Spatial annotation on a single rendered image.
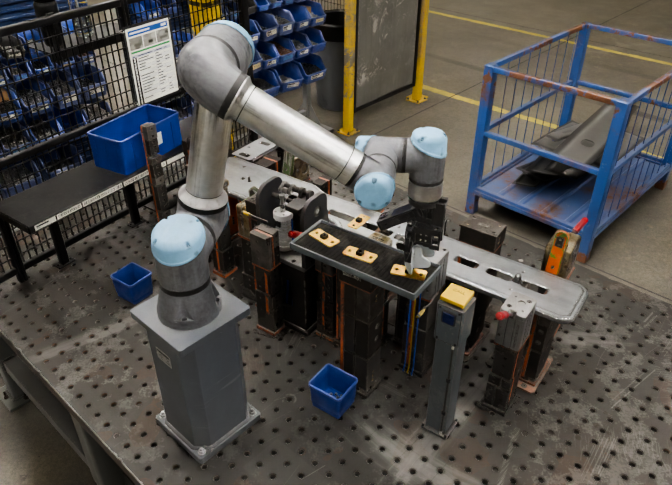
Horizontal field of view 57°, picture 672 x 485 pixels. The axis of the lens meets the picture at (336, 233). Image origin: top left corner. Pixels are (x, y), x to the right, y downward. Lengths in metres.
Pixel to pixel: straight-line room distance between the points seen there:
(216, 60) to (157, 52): 1.38
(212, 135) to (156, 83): 1.23
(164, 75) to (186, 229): 1.29
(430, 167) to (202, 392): 0.76
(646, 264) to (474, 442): 2.31
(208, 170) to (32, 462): 1.70
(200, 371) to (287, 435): 0.35
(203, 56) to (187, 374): 0.74
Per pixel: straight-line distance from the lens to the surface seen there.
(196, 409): 1.63
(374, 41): 4.98
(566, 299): 1.80
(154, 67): 2.58
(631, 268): 3.82
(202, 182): 1.44
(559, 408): 1.92
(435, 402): 1.71
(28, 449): 2.88
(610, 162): 3.45
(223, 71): 1.19
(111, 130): 2.45
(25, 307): 2.37
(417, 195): 1.36
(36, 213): 2.20
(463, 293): 1.49
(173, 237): 1.40
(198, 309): 1.47
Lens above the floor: 2.08
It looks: 34 degrees down
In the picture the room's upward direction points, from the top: straight up
